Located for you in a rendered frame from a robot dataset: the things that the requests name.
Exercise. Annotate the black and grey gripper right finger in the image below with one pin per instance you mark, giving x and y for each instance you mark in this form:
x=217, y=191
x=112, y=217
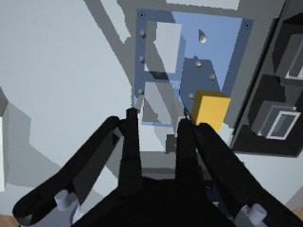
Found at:
x=247, y=201

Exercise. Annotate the yellow block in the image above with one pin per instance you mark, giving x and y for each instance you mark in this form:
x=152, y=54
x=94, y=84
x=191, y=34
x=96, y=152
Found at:
x=209, y=107

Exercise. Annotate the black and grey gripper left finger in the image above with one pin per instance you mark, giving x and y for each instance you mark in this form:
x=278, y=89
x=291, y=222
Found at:
x=57, y=201

